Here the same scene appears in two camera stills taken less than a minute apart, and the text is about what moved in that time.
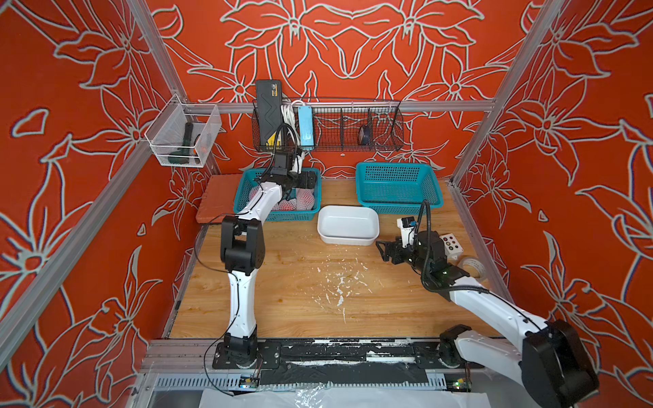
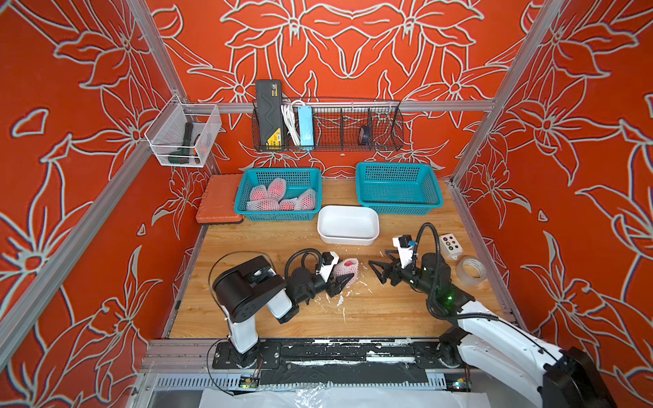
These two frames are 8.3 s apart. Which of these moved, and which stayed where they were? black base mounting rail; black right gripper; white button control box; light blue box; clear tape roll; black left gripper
Moved: black right gripper; black left gripper
Stayed: black base mounting rail; white button control box; light blue box; clear tape roll
